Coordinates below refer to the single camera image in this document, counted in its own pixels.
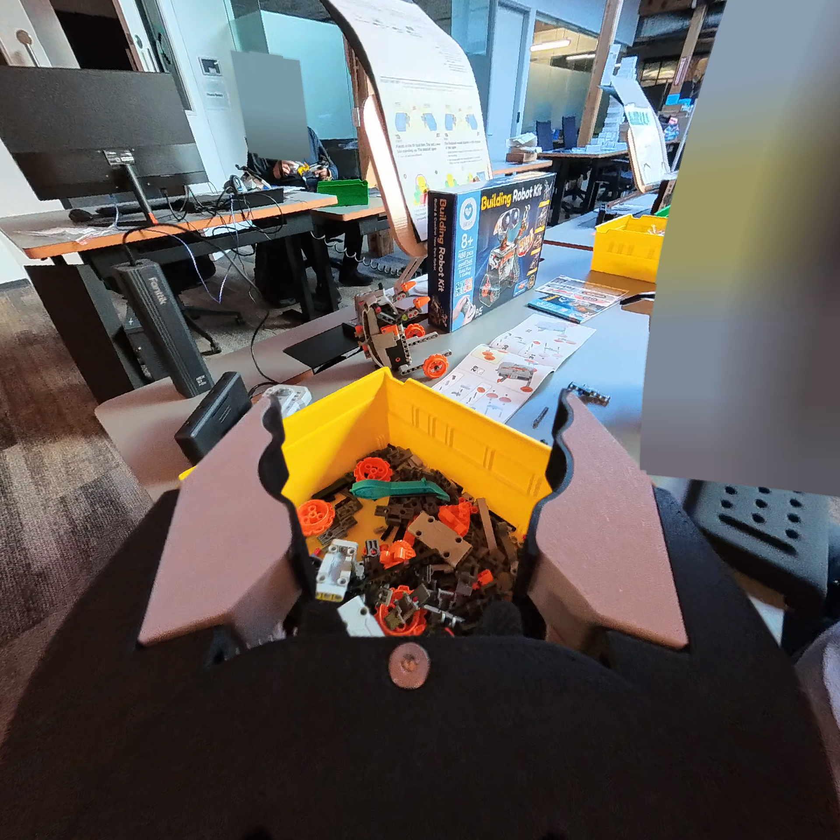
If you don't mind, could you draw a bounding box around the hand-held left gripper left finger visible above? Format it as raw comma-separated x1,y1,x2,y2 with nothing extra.
138,394,312,647

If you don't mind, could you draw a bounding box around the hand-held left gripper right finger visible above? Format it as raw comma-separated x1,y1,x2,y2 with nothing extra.
523,388,690,653

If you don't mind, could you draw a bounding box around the pile of building kit parts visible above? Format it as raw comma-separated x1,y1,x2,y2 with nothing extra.
296,447,532,640

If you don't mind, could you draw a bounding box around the yellow plastic parts bin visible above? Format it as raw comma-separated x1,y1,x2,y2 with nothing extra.
180,368,555,644

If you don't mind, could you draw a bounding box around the instruction booklet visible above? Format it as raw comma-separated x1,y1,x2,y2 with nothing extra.
434,313,595,424

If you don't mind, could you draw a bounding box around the grey desk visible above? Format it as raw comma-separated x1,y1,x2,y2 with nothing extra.
95,210,840,657

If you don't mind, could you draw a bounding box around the wooden office desk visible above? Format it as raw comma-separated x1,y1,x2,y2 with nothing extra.
0,188,388,401

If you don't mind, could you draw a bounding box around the black box device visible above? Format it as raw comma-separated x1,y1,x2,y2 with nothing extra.
175,372,253,463

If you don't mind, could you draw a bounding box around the grey battery box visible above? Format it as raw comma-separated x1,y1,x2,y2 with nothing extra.
250,384,313,418

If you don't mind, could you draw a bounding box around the black foam mat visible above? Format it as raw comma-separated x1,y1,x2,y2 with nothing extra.
683,482,840,657

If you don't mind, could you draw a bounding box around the black upright device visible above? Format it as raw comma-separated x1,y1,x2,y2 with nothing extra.
112,259,215,399

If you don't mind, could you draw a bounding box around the black flat panel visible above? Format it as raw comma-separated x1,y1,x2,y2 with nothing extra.
284,322,362,372

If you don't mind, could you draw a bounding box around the blue cover booklet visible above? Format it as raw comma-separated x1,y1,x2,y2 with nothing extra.
528,276,624,324

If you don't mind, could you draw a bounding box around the partly built toy robot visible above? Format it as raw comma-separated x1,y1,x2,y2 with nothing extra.
355,280,451,382

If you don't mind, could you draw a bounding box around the small yellow bin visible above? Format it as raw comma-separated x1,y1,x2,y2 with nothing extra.
591,213,668,283

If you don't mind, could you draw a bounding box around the blue robot kit box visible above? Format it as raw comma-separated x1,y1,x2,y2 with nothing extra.
427,171,594,333

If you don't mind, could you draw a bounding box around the green plastic bin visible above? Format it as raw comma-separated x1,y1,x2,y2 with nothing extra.
317,178,371,207

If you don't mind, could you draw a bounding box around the black computer monitor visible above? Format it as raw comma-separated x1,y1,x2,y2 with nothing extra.
0,66,211,227

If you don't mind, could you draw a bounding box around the curled white poster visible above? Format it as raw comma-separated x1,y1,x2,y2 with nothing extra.
326,0,493,258

